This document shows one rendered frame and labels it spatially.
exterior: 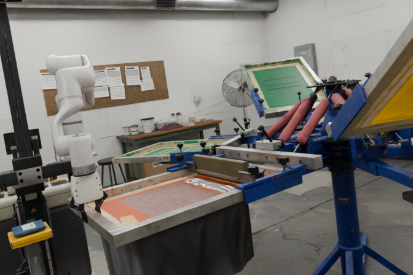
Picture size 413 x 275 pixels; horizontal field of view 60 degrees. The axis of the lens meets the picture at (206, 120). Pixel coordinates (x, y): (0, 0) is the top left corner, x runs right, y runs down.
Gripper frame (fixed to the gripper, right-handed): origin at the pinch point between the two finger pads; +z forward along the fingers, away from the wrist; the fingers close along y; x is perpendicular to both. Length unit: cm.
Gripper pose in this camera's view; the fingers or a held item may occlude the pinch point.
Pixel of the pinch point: (91, 214)
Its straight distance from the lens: 137.2
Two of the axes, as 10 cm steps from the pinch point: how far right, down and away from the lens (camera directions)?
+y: -8.2, 1.6, -5.5
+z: 1.3, 9.9, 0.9
